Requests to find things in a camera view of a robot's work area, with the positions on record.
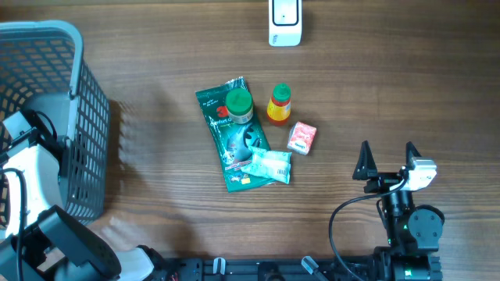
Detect green 3M gloves packet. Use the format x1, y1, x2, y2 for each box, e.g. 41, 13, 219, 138
195, 76, 274, 193

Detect green lid jar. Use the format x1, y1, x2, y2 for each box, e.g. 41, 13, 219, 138
225, 87, 253, 125

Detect grey plastic shopping basket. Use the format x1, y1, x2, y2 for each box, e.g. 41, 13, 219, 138
1, 20, 110, 230

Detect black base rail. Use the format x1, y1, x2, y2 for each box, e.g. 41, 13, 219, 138
95, 255, 443, 281

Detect small red white box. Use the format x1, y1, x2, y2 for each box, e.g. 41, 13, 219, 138
287, 121, 317, 155

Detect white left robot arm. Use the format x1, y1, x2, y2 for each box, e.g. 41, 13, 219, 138
1, 130, 165, 280

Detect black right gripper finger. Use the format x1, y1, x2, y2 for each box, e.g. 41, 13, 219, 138
352, 140, 378, 180
405, 141, 421, 168

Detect black right camera cable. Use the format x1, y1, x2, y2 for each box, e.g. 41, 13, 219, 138
328, 177, 409, 281

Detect white barcode scanner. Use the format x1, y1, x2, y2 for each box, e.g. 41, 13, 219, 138
268, 0, 302, 47

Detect red yellow sauce bottle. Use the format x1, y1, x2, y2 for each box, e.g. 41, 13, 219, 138
266, 84, 291, 126

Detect light green tissue packet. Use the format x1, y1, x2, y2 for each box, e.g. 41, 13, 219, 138
241, 147, 291, 184

